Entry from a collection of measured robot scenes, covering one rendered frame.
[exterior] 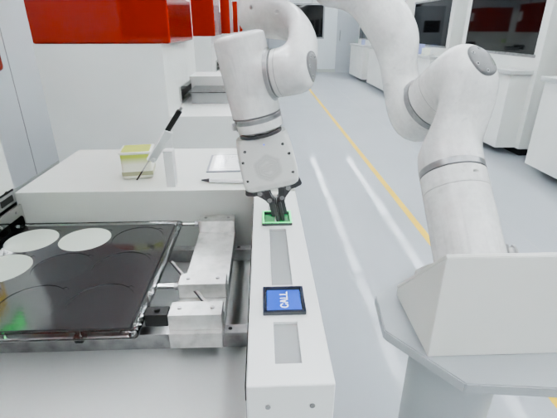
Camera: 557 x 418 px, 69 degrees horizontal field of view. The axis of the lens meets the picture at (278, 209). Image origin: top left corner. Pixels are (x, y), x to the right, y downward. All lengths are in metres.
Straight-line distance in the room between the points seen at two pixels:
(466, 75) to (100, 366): 0.78
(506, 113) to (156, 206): 4.53
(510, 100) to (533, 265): 4.48
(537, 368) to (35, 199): 1.02
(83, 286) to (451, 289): 0.59
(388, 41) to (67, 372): 0.83
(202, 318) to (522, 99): 4.80
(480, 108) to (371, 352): 1.32
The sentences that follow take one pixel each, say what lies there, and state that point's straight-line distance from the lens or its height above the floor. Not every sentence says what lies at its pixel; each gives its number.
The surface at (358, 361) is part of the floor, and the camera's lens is 1.88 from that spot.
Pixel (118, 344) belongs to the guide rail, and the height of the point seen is 0.83.
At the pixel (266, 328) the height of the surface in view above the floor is 0.96.
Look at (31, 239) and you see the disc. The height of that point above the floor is 0.90.
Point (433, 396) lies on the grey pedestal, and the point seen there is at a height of 0.68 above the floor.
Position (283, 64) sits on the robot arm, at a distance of 0.65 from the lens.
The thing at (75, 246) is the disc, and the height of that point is 0.90.
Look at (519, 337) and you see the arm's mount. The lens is 0.77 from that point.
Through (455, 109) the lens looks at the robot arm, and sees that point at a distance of 0.82.
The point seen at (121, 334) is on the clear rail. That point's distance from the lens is 0.64.
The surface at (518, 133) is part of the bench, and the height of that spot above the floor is 0.25.
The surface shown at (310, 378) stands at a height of 0.96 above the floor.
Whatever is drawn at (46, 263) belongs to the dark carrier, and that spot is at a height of 0.90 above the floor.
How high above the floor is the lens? 1.30
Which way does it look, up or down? 24 degrees down
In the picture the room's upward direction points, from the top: straight up
